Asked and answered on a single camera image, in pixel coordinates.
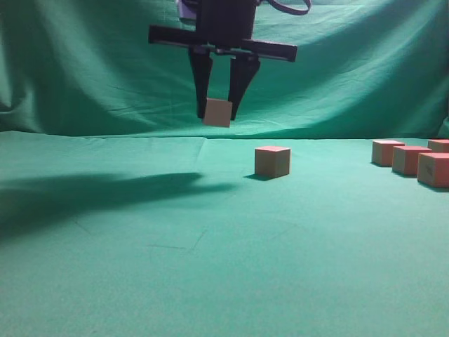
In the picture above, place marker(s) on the green cloth backdrop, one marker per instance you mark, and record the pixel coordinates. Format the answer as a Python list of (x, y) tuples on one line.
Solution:
[(123, 215)]

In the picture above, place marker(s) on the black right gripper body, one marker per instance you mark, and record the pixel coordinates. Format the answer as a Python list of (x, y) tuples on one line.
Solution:
[(224, 27)]

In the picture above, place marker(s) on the middle pink cube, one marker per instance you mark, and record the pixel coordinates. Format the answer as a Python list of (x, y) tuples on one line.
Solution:
[(405, 159)]

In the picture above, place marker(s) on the far right pink cube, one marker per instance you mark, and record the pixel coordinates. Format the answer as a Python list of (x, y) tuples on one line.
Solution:
[(438, 145)]

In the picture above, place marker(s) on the placed pink cube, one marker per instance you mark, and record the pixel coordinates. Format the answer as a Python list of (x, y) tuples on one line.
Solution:
[(218, 113), (272, 161)]

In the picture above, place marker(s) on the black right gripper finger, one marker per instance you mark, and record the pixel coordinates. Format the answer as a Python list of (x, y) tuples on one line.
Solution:
[(201, 65), (242, 71)]

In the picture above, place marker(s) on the pink cube with mark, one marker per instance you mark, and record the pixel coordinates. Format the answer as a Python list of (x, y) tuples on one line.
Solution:
[(432, 169)]

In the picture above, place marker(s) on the far left pink cube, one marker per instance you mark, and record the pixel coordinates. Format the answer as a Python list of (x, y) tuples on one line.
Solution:
[(382, 151)]

